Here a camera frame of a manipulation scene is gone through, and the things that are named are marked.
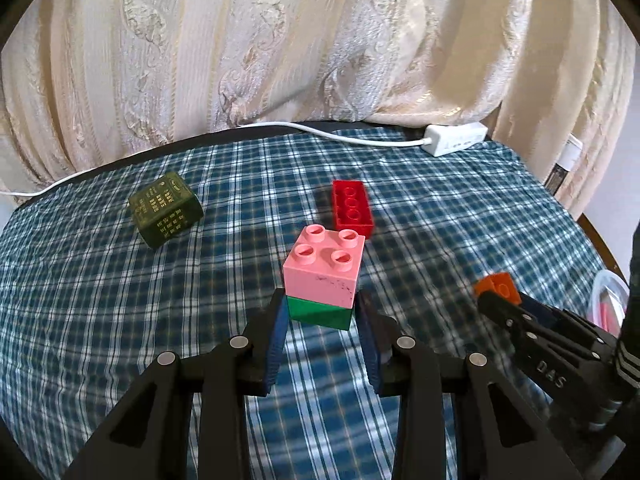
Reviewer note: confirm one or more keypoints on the cream patterned curtain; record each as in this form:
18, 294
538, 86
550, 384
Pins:
300, 35

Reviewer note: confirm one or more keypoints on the clear plastic container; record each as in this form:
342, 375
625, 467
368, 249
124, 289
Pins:
607, 300

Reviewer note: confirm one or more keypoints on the pink toy brick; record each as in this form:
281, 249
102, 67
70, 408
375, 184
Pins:
322, 270

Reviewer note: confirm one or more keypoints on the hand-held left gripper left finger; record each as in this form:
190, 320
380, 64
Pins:
277, 345

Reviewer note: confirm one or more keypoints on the orange toy brick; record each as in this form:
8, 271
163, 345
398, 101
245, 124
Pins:
500, 284

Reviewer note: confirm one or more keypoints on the plain green toy brick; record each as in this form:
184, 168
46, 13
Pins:
320, 315

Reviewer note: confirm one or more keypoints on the dark green printed box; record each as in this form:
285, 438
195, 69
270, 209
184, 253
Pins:
162, 207

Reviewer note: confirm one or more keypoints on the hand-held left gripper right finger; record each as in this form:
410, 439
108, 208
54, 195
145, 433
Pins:
369, 350

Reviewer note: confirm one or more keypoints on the white power strip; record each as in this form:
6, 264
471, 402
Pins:
452, 137

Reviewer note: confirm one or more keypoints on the red toy brick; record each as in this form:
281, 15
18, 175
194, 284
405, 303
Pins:
352, 210

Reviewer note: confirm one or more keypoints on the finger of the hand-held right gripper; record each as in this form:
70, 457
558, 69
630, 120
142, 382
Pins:
525, 345
565, 321

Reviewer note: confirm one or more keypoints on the blue plaid tablecloth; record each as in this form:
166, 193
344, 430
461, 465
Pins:
125, 300

